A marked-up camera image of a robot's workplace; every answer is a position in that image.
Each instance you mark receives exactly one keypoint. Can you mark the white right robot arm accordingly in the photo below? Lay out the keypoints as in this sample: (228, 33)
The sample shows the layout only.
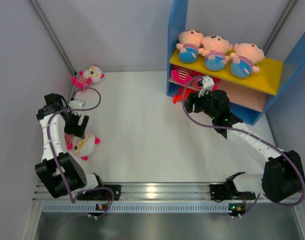
(282, 172)

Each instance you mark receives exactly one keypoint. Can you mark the white slotted cable duct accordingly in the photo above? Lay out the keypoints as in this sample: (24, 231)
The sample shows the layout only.
(119, 207)

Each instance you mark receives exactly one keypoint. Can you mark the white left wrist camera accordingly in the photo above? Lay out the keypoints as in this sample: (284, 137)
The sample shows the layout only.
(76, 104)

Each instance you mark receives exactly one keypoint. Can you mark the striped pink plush on shelf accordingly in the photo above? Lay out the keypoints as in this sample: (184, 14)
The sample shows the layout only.
(182, 75)

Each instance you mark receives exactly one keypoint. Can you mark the pink doll plush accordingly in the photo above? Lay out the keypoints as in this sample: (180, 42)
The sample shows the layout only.
(214, 49)
(244, 60)
(189, 45)

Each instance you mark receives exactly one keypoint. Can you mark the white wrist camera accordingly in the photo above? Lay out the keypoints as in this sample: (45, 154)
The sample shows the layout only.
(76, 104)
(207, 83)

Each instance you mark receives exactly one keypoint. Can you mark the blue toy shelf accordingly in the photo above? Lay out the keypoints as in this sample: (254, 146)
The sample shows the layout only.
(250, 97)

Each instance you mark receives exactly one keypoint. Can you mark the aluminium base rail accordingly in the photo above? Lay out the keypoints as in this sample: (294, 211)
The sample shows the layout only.
(136, 191)

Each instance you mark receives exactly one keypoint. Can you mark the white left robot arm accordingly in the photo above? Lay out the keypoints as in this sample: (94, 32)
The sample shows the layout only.
(58, 170)

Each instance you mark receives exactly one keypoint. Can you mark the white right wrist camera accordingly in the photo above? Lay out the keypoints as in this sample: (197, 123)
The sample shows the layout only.
(207, 83)

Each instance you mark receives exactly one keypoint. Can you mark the red shark plush on shelf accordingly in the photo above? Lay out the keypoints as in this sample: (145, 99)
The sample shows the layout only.
(179, 95)

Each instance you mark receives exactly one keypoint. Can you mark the white pink plush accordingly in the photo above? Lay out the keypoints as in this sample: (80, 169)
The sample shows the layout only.
(81, 146)
(198, 84)
(91, 75)

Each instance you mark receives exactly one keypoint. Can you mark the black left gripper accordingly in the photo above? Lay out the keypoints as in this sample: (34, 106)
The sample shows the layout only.
(77, 130)

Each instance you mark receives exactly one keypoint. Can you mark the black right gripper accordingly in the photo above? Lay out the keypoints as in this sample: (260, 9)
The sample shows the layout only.
(193, 99)

